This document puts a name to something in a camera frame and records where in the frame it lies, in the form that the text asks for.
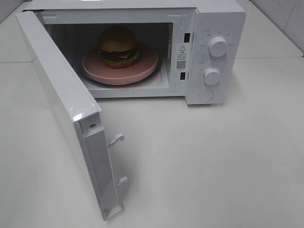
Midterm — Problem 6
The glass microwave turntable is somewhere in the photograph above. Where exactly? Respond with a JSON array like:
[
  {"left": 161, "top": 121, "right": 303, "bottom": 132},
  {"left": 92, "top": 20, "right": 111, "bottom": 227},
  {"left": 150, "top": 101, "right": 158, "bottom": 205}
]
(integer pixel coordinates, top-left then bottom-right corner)
[{"left": 79, "top": 60, "right": 168, "bottom": 88}]

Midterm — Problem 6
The white warning label sticker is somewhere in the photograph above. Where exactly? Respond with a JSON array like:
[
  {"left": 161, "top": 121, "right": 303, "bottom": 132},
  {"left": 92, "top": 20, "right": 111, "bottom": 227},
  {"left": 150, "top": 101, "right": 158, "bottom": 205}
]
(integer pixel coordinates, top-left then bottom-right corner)
[{"left": 174, "top": 43, "right": 190, "bottom": 71}]

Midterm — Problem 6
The burger with sesame-free bun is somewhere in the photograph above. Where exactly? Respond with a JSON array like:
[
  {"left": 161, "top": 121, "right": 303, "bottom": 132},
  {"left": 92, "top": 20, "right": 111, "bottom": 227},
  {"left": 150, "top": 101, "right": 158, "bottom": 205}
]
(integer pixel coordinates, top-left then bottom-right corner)
[{"left": 98, "top": 26, "right": 140, "bottom": 69}]

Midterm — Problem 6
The round white door release button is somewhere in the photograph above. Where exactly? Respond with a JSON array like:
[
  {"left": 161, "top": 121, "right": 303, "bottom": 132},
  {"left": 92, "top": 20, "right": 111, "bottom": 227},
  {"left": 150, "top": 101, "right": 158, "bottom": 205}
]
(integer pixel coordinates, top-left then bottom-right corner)
[{"left": 199, "top": 90, "right": 214, "bottom": 104}]

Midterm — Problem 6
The white microwave door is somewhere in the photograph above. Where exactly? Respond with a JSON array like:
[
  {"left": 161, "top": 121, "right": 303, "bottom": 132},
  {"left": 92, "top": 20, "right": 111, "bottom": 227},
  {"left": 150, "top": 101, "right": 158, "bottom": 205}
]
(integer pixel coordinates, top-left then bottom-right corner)
[{"left": 16, "top": 11, "right": 128, "bottom": 220}]

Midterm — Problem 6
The pink round plate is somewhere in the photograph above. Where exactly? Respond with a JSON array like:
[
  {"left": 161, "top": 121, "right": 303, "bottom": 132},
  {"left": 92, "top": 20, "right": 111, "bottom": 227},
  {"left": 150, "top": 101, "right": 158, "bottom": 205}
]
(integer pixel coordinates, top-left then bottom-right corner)
[{"left": 82, "top": 44, "right": 159, "bottom": 86}]

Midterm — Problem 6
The lower white timer knob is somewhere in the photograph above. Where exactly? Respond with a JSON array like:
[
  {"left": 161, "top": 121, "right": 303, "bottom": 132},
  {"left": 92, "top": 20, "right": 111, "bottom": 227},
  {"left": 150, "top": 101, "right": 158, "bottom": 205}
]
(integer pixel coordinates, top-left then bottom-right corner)
[{"left": 203, "top": 67, "right": 221, "bottom": 86}]

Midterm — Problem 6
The upper white power knob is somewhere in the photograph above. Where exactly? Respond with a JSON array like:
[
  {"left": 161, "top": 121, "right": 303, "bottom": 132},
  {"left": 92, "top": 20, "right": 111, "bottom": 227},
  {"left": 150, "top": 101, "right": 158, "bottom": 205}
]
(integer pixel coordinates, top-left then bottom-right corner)
[{"left": 208, "top": 35, "right": 228, "bottom": 57}]

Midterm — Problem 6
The white microwave oven body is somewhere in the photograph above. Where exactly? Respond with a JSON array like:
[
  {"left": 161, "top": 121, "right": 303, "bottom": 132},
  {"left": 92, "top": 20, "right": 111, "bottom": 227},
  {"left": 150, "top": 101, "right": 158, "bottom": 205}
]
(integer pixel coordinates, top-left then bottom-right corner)
[{"left": 22, "top": 0, "right": 246, "bottom": 105}]

